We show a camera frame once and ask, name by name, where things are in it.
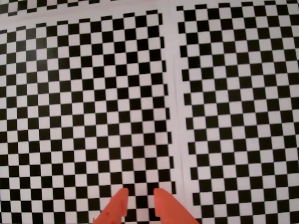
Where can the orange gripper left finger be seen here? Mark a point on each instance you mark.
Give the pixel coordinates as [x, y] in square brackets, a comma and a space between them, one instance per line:
[114, 210]

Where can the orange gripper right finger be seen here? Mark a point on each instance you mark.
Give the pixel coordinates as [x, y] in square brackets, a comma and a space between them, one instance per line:
[168, 210]

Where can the black white checkerboard paper sheet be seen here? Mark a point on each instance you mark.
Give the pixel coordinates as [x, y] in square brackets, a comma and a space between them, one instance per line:
[245, 116]
[81, 105]
[46, 5]

